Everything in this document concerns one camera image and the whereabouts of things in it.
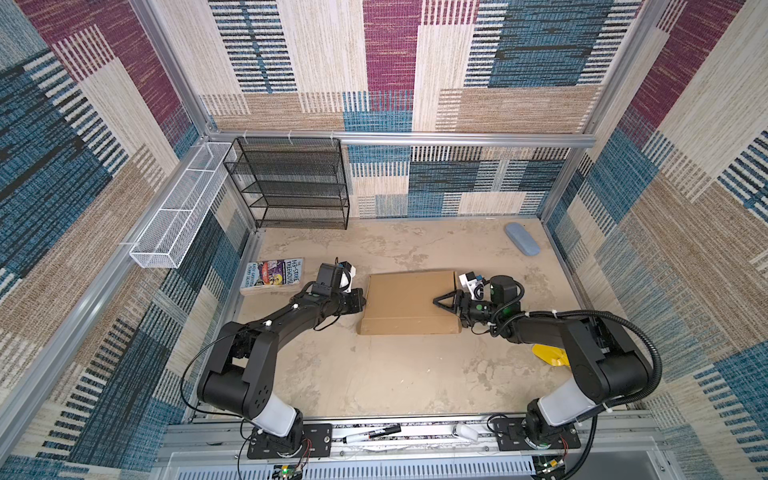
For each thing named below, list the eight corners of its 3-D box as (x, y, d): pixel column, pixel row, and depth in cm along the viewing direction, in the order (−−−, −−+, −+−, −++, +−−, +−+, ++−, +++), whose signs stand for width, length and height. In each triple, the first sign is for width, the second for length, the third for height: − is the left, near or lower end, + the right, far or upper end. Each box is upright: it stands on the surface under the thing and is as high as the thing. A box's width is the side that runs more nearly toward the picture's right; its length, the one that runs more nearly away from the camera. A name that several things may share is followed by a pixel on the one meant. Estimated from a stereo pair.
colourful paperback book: (244, 287, 104) (241, 282, 102) (249, 266, 110) (246, 261, 107) (300, 283, 105) (298, 278, 103) (302, 262, 111) (300, 257, 108)
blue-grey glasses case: (528, 258, 111) (531, 252, 109) (504, 229, 120) (506, 224, 118) (541, 253, 113) (544, 248, 110) (516, 226, 122) (519, 220, 119)
